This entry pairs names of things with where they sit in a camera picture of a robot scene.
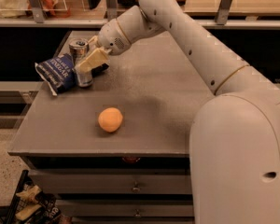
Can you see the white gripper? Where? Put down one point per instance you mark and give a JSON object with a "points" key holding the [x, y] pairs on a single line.
{"points": [[110, 37]]}

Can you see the silver redbull can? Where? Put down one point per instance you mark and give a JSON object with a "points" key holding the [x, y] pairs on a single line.
{"points": [[79, 47]]}

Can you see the blue chip bag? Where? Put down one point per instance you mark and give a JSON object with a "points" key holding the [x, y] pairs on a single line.
{"points": [[58, 73]]}

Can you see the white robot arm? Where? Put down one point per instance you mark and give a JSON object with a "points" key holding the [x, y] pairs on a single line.
{"points": [[234, 141]]}

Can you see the orange fruit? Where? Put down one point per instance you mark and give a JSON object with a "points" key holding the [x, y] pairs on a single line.
{"points": [[110, 119]]}

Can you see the grey drawer cabinet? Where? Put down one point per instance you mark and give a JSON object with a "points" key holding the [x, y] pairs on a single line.
{"points": [[92, 171]]}

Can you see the upper drawer knob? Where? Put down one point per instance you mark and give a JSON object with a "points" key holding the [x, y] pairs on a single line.
{"points": [[135, 188]]}

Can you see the drawer knob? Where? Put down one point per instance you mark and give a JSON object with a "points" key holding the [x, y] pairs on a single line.
{"points": [[137, 213], [135, 188]]}

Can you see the lower drawer knob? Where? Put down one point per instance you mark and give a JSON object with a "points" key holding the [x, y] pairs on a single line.
{"points": [[137, 213]]}

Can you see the black wire basket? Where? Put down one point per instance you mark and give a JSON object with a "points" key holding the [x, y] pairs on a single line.
{"points": [[31, 205]]}

